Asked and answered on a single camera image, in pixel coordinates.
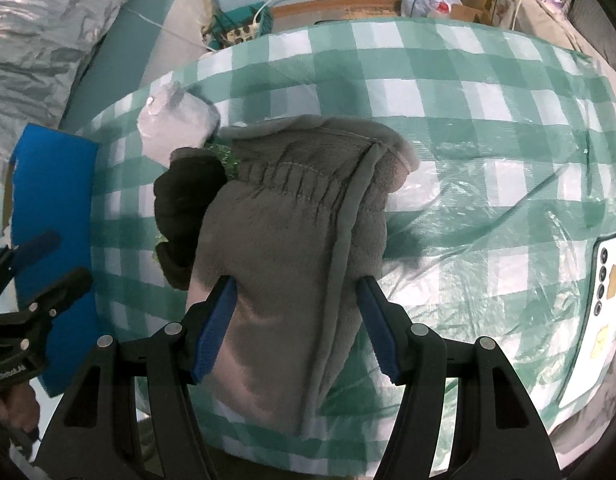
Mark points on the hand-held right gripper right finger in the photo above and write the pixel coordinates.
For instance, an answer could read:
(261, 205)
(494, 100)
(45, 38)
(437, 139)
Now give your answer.
(383, 335)

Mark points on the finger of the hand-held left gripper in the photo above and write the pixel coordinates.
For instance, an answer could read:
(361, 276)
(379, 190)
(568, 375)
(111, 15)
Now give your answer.
(37, 247)
(67, 285)

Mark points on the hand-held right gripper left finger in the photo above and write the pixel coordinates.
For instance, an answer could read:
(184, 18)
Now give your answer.
(212, 330)

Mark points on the blue cardboard box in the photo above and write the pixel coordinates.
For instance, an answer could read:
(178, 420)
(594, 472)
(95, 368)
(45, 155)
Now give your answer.
(52, 185)

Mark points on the taupe plush cloth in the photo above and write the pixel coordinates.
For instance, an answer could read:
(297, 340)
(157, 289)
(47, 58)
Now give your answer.
(288, 240)

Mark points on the person's left hand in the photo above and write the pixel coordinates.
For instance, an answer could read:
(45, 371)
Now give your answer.
(20, 412)

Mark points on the dark plush cloth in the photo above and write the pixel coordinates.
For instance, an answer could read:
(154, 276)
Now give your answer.
(187, 200)

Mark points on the green sparkly scrubber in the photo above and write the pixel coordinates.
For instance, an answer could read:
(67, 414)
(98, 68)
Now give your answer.
(225, 157)

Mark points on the light grey sock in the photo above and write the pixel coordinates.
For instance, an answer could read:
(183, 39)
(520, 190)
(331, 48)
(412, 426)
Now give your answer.
(177, 120)

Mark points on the silver foil curtain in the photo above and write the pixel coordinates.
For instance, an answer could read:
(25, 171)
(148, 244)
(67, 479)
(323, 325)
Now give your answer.
(47, 35)

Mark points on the white smartphone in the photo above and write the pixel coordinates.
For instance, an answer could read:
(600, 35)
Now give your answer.
(603, 320)

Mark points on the green checked mat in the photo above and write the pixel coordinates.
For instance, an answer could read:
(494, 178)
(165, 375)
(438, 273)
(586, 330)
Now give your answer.
(463, 110)

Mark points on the white power strip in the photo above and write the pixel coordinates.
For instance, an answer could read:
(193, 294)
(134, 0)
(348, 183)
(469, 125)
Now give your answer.
(245, 34)

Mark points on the teal plastic basket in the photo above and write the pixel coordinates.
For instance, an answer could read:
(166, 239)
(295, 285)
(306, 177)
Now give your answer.
(235, 17)

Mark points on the small brown cardboard box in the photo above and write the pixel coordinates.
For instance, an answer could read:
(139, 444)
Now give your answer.
(473, 12)

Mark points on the beige bed sheet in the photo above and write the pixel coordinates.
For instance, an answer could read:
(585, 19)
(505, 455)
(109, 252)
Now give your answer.
(543, 25)

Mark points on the grey duvet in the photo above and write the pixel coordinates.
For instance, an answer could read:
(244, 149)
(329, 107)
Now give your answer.
(598, 10)

